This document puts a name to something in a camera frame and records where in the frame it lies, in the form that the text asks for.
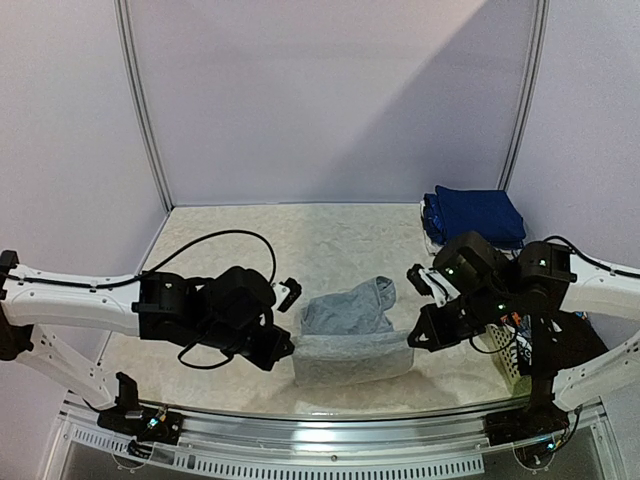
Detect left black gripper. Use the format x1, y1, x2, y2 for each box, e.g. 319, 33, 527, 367
195, 320, 294, 371

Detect grey tank top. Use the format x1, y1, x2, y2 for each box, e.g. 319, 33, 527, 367
292, 276, 414, 388

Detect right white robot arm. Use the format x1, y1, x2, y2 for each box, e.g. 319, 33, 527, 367
407, 231, 639, 436

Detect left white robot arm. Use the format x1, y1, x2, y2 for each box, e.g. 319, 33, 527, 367
1, 250, 302, 434

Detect white perforated laundry basket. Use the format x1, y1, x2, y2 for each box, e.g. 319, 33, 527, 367
487, 324, 532, 391

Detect colourful graphic print garment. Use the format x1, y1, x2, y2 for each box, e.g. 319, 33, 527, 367
499, 309, 589, 379

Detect folded blue garment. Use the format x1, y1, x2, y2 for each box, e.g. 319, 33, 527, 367
421, 185, 526, 250

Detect black garment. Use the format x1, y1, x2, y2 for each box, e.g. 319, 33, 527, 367
530, 311, 609, 380

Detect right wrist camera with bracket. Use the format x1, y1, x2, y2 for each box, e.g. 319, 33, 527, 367
406, 264, 459, 308

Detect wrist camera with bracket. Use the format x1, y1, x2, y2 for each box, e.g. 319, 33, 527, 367
406, 264, 459, 308
272, 277, 302, 313

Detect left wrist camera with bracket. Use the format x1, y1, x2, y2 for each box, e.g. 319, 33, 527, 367
272, 277, 302, 313

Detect aluminium front rail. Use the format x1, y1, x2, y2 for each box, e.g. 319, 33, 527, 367
40, 394, 639, 479

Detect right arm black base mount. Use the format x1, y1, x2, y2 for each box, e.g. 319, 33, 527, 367
483, 380, 570, 446

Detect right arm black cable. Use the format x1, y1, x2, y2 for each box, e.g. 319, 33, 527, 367
469, 234, 640, 355

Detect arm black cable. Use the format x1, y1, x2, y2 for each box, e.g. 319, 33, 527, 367
469, 234, 640, 355
0, 229, 278, 370

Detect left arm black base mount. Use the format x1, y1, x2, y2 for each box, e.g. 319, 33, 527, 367
97, 372, 184, 445

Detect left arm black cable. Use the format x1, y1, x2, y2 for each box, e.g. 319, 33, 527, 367
0, 229, 278, 370

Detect right aluminium corner post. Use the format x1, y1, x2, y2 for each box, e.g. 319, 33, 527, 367
497, 0, 549, 191

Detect aluminium corner post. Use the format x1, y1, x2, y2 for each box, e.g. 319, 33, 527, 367
114, 0, 175, 214
497, 0, 549, 191

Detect left aluminium corner post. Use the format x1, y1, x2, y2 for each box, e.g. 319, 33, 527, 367
114, 0, 175, 214

